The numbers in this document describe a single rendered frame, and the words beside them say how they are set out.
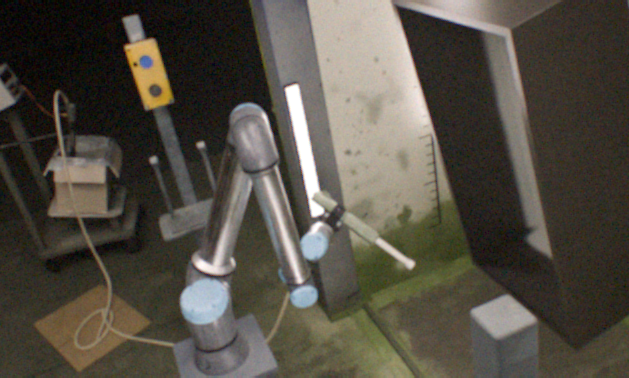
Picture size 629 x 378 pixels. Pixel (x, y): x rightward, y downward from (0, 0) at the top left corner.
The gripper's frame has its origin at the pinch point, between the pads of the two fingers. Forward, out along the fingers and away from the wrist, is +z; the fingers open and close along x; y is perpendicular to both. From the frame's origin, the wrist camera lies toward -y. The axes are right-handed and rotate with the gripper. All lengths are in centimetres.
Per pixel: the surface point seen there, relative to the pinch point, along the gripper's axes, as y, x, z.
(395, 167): -22, 10, 48
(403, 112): -46, -2, 43
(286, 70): -36, -50, 8
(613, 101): -90, 43, -54
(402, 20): -76, -20, -27
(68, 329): 161, -84, 50
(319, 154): -11.5, -21.3, 24.6
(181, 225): 43, -51, 0
